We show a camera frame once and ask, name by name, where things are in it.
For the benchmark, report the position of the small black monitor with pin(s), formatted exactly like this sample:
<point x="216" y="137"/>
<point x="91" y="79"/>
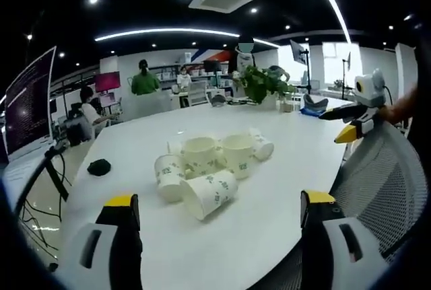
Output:
<point x="212" y="65"/>

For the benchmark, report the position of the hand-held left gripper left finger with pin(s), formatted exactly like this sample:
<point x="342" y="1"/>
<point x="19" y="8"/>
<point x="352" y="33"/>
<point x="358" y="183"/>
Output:
<point x="85" y="253"/>

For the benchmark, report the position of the white table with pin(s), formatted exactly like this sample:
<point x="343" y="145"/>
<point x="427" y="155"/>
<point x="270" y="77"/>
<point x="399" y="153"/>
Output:
<point x="202" y="256"/>

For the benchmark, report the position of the white office chair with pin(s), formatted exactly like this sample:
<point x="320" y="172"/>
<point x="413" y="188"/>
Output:
<point x="197" y="93"/>

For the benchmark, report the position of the long ceiling light strip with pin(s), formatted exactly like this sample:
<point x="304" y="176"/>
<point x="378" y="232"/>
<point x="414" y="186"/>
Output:
<point x="333" y="0"/>

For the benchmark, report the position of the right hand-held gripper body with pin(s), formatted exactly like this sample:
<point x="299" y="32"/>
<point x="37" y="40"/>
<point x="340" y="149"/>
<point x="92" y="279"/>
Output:
<point x="368" y="88"/>

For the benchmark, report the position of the black tripod stand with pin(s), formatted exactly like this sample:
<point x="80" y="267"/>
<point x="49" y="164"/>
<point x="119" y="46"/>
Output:
<point x="345" y="78"/>

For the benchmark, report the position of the small black cloth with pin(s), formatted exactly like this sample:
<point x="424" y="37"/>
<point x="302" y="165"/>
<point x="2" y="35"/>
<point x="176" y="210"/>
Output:
<point x="99" y="167"/>

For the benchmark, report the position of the blue grey cloth bundle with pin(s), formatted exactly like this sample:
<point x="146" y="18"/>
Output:
<point x="314" y="106"/>

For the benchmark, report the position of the green potted plant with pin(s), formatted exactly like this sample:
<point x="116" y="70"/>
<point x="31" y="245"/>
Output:
<point x="264" y="84"/>

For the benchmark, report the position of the pink screen monitor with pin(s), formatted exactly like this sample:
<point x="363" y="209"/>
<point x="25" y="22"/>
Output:
<point x="107" y="81"/>

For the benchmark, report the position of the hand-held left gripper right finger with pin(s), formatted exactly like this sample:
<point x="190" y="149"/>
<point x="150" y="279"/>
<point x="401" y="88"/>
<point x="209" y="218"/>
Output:
<point x="350" y="253"/>

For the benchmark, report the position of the small beige container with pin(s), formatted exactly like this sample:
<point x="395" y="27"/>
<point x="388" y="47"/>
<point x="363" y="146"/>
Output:
<point x="285" y="106"/>

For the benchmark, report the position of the white printed paper cup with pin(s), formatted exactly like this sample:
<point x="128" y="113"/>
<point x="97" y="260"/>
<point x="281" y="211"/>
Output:
<point x="210" y="194"/>
<point x="239" y="155"/>
<point x="166" y="179"/>
<point x="264" y="147"/>
<point x="200" y="155"/>

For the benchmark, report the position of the curved ceiling light strip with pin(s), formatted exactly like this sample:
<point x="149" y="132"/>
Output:
<point x="168" y="31"/>

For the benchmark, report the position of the large dark computer monitor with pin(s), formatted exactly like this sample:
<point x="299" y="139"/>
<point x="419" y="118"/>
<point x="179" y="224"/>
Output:
<point x="30" y="105"/>

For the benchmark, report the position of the grey mesh office chair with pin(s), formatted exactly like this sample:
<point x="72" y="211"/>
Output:
<point x="380" y="182"/>

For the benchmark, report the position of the person's right hand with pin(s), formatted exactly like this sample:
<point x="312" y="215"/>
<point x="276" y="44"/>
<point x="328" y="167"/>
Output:
<point x="399" y="108"/>

